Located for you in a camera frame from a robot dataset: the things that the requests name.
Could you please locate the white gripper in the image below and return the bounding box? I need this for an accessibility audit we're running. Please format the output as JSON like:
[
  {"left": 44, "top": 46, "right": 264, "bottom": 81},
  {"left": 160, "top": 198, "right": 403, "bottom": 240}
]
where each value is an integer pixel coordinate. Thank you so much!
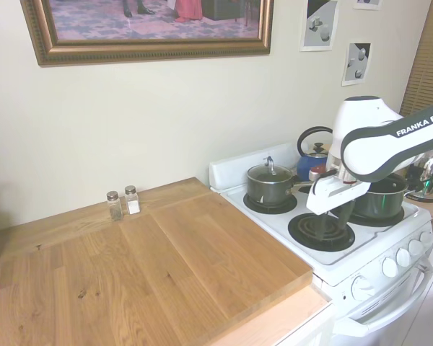
[{"left": 306, "top": 169, "right": 372, "bottom": 241}]

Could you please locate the glass pot lid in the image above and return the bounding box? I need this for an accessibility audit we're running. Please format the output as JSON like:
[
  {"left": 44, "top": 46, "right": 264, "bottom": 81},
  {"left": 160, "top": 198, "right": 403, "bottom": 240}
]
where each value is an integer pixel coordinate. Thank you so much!
[{"left": 247, "top": 156, "right": 294, "bottom": 182}]

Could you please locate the large dark green pot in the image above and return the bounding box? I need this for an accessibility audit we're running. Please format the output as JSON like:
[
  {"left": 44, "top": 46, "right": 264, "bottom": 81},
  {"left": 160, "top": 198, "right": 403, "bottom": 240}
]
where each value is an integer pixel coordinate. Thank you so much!
[{"left": 349, "top": 172, "right": 410, "bottom": 221}]

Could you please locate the coil burner under large pot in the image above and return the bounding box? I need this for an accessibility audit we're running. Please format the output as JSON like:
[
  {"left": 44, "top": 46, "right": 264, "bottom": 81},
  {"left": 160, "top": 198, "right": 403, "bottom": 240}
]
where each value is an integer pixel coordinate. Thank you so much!
[{"left": 329, "top": 204, "right": 406, "bottom": 229}]

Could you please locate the bare coil burner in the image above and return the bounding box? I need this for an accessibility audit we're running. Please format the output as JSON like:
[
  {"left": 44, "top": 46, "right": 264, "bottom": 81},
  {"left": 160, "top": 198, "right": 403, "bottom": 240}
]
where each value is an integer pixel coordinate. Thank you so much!
[{"left": 287, "top": 212, "right": 357, "bottom": 253}]

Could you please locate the white electric stove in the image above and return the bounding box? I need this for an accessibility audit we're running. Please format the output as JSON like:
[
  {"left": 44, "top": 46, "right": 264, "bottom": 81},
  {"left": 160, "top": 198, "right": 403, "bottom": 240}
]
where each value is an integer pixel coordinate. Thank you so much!
[{"left": 209, "top": 141, "right": 433, "bottom": 346}]

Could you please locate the blue tea kettle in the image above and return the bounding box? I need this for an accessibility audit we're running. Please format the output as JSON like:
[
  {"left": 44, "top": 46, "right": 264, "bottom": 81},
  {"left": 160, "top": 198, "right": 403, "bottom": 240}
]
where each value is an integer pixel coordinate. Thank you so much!
[{"left": 296, "top": 125, "right": 335, "bottom": 182}]

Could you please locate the small dark saucepan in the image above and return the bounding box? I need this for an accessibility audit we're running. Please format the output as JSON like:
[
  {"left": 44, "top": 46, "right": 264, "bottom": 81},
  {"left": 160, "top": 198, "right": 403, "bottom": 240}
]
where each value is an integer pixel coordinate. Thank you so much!
[{"left": 246, "top": 164, "right": 314, "bottom": 207}]

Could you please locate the coil burner under saucepan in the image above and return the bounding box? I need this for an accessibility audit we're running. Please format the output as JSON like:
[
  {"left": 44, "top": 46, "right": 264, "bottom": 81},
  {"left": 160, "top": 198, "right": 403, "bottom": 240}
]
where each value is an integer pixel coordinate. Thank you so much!
[{"left": 242, "top": 192, "right": 299, "bottom": 215}]

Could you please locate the silver electric kettle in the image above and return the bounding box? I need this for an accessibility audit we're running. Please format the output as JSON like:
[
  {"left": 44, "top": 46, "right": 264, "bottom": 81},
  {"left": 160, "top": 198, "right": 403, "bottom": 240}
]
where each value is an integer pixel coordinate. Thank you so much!
[{"left": 405, "top": 145, "right": 433, "bottom": 203}]

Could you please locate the small grey paper print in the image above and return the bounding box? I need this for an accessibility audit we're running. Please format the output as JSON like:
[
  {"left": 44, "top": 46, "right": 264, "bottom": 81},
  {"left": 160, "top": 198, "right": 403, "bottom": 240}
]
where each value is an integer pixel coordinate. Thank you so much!
[{"left": 341, "top": 42, "right": 372, "bottom": 87}]

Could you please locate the wooden window blind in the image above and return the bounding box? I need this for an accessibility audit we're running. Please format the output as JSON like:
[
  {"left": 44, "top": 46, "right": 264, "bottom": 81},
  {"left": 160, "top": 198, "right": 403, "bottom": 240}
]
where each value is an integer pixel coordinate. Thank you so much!
[{"left": 398, "top": 0, "right": 433, "bottom": 120}]

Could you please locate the large grey paper print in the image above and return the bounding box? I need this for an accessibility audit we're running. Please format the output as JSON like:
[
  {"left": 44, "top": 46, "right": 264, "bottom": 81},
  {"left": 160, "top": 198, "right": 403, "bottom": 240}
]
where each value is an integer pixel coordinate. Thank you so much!
[{"left": 299, "top": 0, "right": 340, "bottom": 53}]

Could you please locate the glass salt shaker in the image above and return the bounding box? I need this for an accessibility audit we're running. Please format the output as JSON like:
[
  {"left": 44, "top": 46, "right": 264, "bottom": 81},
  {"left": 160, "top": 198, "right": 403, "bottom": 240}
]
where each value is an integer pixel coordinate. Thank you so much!
[{"left": 124, "top": 185, "right": 141, "bottom": 216}]

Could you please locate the glass pepper shaker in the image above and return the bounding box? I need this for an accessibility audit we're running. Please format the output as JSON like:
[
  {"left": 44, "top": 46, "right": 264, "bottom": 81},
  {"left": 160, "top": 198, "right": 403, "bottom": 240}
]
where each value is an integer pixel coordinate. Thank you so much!
[{"left": 106, "top": 191, "right": 123, "bottom": 222}]

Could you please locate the cropped grey paper print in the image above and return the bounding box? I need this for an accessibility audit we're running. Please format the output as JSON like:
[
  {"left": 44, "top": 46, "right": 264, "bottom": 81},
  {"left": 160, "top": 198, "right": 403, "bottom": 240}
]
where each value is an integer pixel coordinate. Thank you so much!
[{"left": 352, "top": 0, "right": 384, "bottom": 11}]

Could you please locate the gold framed painting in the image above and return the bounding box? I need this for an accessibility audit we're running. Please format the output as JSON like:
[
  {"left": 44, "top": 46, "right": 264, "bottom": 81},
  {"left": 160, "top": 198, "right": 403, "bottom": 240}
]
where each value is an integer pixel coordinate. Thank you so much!
[{"left": 19, "top": 0, "right": 276, "bottom": 67}]

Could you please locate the white oven door handle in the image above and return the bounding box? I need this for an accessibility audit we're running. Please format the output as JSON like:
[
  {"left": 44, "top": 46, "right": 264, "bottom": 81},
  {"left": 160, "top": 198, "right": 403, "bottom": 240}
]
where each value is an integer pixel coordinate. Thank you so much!
[{"left": 345, "top": 257, "right": 433, "bottom": 333}]

